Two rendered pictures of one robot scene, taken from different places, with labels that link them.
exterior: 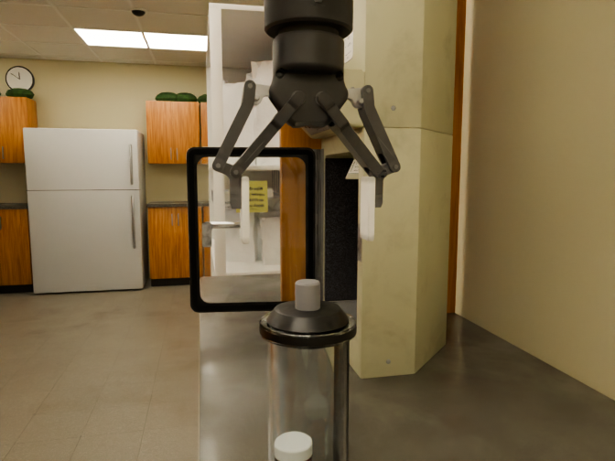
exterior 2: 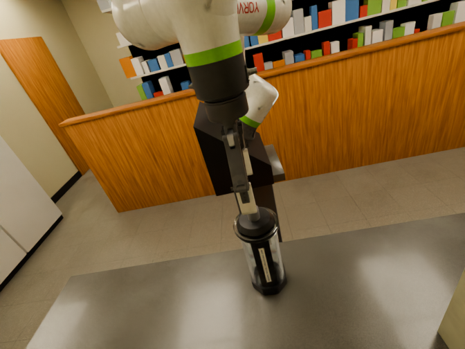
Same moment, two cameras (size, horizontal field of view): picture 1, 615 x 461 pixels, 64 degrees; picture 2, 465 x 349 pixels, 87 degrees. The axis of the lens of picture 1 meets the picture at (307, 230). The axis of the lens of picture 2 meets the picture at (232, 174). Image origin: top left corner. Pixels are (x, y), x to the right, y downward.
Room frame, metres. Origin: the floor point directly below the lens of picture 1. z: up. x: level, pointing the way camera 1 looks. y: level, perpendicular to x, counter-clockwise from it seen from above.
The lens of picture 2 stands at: (0.66, -0.41, 1.57)
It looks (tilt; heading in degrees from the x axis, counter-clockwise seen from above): 31 degrees down; 110
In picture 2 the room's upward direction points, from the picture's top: 15 degrees counter-clockwise
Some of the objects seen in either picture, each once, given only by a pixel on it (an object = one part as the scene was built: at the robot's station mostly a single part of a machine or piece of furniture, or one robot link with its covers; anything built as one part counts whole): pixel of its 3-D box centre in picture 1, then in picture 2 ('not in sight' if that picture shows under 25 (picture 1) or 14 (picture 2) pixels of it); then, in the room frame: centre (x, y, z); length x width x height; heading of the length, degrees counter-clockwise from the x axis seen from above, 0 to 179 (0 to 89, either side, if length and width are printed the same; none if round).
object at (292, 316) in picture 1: (307, 310); (254, 218); (0.53, 0.00, 1.18); 0.09 x 0.09 x 0.07
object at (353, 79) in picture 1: (312, 109); not in sight; (1.04, -0.01, 1.46); 0.32 x 0.11 x 0.10; 12
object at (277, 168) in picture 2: not in sight; (248, 166); (0.37, 0.66, 0.92); 0.32 x 0.32 x 0.04; 14
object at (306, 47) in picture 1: (307, 82); (230, 119); (0.53, 0.00, 1.42); 0.08 x 0.07 x 0.09; 101
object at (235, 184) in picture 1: (226, 184); not in sight; (0.51, 0.08, 1.32); 0.03 x 0.01 x 0.05; 101
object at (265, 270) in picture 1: (253, 230); not in sight; (1.18, 0.13, 1.19); 0.30 x 0.01 x 0.40; 95
